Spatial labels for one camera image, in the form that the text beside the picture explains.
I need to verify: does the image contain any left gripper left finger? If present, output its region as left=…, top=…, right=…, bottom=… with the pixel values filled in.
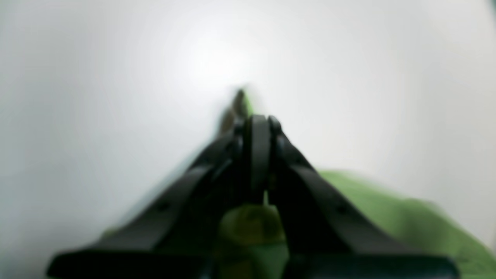
left=46, top=116, right=268, bottom=279

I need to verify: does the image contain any green t-shirt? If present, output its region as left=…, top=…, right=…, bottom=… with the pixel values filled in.
left=204, top=90, right=495, bottom=279

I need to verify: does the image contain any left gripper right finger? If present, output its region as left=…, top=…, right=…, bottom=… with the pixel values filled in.
left=268, top=116, right=460, bottom=279

